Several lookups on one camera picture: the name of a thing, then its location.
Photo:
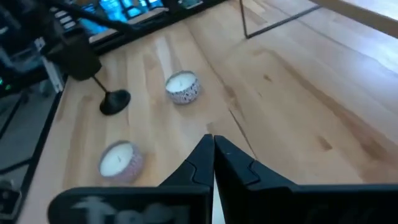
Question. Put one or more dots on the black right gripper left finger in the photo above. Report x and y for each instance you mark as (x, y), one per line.
(202, 168)

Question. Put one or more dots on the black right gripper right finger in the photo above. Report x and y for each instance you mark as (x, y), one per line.
(233, 168)

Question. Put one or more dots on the black metal candlestick holder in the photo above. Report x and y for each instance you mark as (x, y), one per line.
(114, 102)

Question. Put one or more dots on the white navy speckled candle tin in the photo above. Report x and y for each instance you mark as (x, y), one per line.
(182, 90)

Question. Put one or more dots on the pink purple patterned candle tin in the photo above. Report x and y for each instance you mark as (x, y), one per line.
(121, 161)

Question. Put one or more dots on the silver aluminium extrusion bar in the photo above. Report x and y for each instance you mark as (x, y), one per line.
(51, 71)

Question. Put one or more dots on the black box with white labels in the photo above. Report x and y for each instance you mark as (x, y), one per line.
(63, 18)

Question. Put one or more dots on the wooden shelf riser black legs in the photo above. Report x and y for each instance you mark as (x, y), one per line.
(379, 12)

